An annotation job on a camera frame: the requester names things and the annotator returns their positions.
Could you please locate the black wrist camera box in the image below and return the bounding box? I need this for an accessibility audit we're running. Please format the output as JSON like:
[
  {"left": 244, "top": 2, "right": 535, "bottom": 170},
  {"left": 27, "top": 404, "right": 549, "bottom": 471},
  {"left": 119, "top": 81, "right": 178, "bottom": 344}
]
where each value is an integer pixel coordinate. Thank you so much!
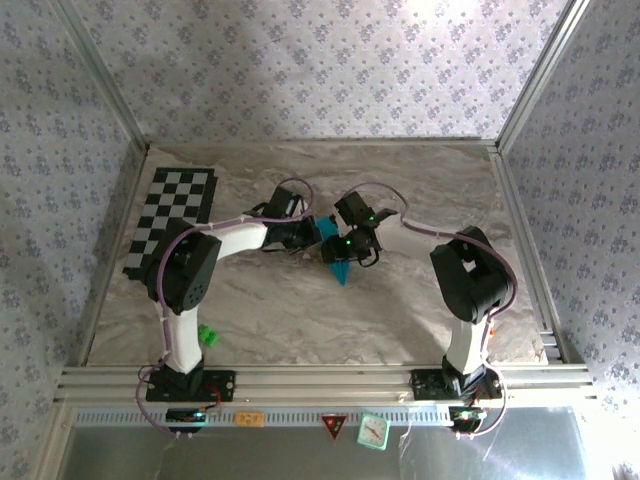
[
  {"left": 333, "top": 190, "right": 376, "bottom": 226},
  {"left": 264, "top": 187, "right": 306, "bottom": 221}
]

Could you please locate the blue cloth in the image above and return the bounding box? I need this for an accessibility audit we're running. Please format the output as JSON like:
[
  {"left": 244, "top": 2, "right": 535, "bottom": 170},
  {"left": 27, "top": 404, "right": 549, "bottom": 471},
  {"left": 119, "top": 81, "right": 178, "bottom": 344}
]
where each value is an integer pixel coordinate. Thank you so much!
[{"left": 314, "top": 214, "right": 354, "bottom": 287}]

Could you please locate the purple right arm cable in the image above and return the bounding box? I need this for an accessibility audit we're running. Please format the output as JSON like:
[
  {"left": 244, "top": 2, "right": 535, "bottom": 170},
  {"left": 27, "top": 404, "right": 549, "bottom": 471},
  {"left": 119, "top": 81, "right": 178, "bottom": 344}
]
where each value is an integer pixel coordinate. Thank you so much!
[{"left": 342, "top": 183, "right": 519, "bottom": 441}]

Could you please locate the right controller circuit board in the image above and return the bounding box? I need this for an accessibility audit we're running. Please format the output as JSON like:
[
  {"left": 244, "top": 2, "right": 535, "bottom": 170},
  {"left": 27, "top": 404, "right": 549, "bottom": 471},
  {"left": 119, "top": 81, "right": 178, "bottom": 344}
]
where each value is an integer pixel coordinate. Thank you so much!
[{"left": 448, "top": 405, "right": 487, "bottom": 432}]

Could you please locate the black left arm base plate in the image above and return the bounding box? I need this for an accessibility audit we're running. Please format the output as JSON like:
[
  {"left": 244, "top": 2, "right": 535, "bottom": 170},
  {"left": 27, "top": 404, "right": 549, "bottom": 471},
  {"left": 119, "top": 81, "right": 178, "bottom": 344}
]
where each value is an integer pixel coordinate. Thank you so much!
[{"left": 144, "top": 368, "right": 236, "bottom": 403}]

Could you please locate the aluminium side rail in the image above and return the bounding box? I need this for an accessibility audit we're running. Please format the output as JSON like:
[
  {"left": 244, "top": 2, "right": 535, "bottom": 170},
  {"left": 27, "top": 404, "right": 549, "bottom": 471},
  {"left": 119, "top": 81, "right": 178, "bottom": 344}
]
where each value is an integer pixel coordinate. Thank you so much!
[
  {"left": 487, "top": 149, "right": 574, "bottom": 364},
  {"left": 77, "top": 149, "right": 151, "bottom": 366}
]

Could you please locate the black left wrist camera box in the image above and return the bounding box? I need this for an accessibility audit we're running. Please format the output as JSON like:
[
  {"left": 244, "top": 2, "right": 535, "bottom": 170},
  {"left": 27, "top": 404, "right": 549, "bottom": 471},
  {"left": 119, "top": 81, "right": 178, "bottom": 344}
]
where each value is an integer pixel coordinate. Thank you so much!
[{"left": 264, "top": 187, "right": 306, "bottom": 221}]

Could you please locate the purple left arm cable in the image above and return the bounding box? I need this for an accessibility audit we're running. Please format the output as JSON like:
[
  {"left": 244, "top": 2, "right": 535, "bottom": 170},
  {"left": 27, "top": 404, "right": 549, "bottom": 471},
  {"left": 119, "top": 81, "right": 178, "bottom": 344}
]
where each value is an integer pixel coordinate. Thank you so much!
[{"left": 134, "top": 178, "right": 317, "bottom": 441}]

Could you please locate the aluminium front rail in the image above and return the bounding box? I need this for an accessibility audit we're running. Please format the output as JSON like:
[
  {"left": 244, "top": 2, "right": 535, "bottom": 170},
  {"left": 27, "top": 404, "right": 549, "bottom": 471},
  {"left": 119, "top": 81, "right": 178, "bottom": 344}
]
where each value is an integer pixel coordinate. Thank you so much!
[{"left": 53, "top": 363, "right": 599, "bottom": 404}]

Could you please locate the shiny metal panel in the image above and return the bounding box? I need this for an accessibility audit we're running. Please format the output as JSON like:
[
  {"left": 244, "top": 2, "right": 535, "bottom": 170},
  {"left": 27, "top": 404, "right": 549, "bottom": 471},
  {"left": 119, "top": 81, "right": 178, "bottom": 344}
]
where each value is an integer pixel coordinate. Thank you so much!
[{"left": 54, "top": 407, "right": 586, "bottom": 480}]

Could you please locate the black white chessboard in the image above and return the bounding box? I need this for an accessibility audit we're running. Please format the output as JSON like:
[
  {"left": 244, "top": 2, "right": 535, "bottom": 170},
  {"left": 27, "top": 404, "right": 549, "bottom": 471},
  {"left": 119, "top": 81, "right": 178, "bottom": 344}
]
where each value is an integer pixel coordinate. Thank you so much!
[{"left": 122, "top": 167, "right": 219, "bottom": 286}]

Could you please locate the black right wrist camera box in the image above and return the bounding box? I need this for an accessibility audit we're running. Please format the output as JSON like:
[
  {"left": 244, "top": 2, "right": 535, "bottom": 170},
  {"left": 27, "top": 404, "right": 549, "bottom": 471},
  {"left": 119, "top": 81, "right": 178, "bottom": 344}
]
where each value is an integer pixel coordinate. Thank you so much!
[{"left": 333, "top": 190, "right": 376, "bottom": 226}]

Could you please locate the grey slotted cable duct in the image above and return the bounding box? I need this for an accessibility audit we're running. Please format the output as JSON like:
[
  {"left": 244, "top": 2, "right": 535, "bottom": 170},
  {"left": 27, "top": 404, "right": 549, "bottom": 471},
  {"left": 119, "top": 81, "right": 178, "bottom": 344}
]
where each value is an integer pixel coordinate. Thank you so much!
[{"left": 72, "top": 405, "right": 451, "bottom": 427}]

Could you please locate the aluminium corner post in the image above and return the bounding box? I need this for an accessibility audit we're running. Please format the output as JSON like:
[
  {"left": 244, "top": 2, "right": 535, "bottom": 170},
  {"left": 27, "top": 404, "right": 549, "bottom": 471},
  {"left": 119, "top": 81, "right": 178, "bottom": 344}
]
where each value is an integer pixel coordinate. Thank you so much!
[
  {"left": 49, "top": 0, "right": 151, "bottom": 154},
  {"left": 494, "top": 0, "right": 599, "bottom": 154}
]

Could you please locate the left controller circuit board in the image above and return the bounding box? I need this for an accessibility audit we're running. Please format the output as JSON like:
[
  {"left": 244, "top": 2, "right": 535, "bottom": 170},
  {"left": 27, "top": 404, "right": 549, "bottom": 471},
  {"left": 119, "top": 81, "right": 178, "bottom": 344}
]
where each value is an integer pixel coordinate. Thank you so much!
[{"left": 165, "top": 407, "right": 209, "bottom": 426}]

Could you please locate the aluminium back rail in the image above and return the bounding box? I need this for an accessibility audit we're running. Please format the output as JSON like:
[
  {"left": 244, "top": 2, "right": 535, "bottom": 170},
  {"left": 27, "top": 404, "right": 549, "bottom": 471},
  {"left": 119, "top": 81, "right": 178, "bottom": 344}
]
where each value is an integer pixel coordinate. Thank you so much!
[{"left": 147, "top": 136, "right": 499, "bottom": 149}]

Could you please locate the red triangle sticker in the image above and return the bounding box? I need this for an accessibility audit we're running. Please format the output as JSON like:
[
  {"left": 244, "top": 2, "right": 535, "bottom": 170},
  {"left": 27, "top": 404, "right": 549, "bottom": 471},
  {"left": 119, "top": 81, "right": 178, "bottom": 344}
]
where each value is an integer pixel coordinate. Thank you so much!
[{"left": 320, "top": 413, "right": 347, "bottom": 442}]

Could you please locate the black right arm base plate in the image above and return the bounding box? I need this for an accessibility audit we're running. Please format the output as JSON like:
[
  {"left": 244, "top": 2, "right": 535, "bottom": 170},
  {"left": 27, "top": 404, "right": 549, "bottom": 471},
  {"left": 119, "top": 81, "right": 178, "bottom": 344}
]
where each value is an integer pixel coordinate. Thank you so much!
[{"left": 409, "top": 368, "right": 503, "bottom": 401}]

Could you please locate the mint green square clock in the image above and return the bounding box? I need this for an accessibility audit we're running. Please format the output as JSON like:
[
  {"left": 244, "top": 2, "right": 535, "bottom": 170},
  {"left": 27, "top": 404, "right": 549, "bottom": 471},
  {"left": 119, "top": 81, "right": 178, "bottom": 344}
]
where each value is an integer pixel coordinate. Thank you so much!
[{"left": 356, "top": 413, "right": 391, "bottom": 451}]

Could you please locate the controller circuit board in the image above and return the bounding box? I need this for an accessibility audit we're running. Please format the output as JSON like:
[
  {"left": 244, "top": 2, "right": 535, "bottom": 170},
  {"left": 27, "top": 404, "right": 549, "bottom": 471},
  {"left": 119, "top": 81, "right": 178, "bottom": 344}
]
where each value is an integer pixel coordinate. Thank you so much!
[
  {"left": 448, "top": 405, "right": 487, "bottom": 432},
  {"left": 165, "top": 407, "right": 209, "bottom": 426}
]

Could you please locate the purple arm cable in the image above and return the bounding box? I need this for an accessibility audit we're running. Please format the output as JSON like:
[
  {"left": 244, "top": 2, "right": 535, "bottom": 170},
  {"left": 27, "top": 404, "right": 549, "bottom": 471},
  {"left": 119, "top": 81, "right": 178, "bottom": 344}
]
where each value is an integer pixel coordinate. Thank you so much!
[
  {"left": 342, "top": 183, "right": 519, "bottom": 441},
  {"left": 134, "top": 178, "right": 317, "bottom": 441}
]

